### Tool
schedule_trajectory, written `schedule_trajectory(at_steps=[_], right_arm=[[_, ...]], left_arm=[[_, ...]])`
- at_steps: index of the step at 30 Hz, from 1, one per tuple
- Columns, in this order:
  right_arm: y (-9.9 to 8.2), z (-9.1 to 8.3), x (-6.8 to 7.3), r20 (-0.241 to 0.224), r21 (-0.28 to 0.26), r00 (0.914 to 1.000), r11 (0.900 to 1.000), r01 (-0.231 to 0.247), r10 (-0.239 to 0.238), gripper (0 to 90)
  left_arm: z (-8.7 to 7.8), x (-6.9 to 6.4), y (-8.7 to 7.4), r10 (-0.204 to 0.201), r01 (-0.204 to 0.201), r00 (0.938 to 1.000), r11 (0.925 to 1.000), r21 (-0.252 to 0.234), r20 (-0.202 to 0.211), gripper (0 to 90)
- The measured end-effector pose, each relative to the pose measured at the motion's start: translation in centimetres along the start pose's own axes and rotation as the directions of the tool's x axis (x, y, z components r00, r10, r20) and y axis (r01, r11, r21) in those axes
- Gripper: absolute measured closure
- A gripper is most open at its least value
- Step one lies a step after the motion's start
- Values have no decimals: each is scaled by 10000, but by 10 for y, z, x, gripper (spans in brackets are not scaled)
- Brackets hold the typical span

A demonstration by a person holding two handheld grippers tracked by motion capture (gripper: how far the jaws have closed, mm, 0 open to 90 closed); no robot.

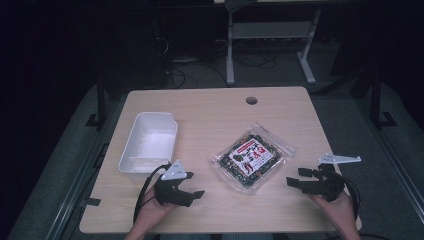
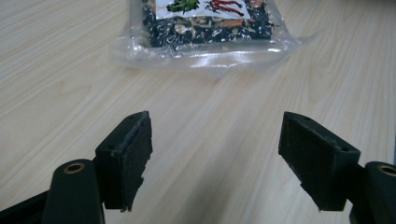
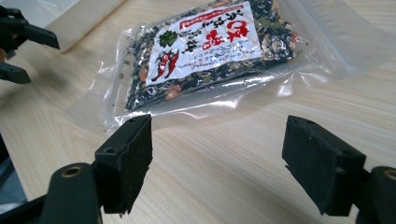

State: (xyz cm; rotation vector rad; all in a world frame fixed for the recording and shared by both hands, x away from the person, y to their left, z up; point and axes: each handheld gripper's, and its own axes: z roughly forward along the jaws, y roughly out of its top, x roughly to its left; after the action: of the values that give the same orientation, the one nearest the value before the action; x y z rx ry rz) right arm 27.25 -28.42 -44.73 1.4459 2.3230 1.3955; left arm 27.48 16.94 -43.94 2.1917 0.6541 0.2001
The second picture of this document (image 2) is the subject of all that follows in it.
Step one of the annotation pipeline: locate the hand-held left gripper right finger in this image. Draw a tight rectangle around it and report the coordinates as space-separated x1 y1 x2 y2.
277 111 362 212

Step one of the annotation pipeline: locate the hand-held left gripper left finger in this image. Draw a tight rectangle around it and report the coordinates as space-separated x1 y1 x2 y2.
94 110 154 213

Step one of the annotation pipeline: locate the clear packet of dried seaweed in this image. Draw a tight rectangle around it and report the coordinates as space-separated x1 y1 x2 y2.
108 0 319 75

